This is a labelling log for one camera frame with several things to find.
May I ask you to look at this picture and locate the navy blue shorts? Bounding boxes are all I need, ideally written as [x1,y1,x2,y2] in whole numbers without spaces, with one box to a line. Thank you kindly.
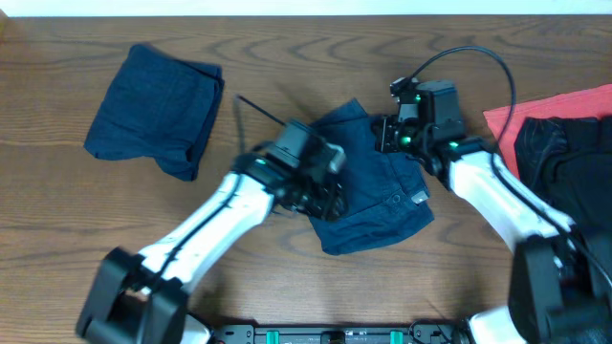
[310,99,434,255]
[84,44,225,182]

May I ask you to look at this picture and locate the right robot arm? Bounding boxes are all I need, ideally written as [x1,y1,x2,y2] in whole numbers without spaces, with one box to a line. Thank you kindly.
[372,77,611,343]

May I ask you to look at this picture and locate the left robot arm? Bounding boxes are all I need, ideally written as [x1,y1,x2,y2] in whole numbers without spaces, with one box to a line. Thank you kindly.
[76,120,347,344]

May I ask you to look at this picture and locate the folded navy blue shorts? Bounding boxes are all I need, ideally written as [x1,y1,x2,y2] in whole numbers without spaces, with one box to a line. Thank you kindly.
[84,44,225,182]

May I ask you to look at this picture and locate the black patterned garment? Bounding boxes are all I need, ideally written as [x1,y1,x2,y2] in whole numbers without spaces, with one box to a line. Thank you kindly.
[514,116,611,229]

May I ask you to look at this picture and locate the red cloth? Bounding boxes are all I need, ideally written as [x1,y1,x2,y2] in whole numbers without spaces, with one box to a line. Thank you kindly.
[484,84,611,179]

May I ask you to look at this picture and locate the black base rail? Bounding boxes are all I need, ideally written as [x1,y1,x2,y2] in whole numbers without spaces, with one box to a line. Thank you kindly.
[208,320,473,344]

